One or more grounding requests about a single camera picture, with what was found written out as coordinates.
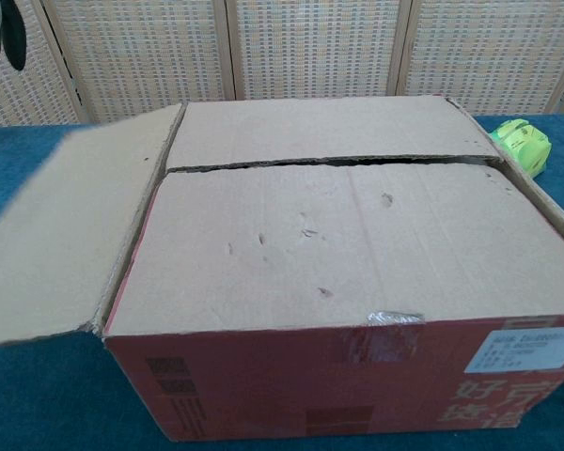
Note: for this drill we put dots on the green tissue pack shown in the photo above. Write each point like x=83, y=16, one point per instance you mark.
x=526, y=143

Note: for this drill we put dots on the red cardboard box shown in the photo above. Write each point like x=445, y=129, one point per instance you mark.
x=310, y=235

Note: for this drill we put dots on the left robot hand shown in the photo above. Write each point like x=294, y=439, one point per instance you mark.
x=14, y=33

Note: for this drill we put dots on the woven folding screen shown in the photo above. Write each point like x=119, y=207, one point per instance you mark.
x=310, y=47

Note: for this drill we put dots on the blue table mat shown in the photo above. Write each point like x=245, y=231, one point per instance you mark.
x=28, y=399

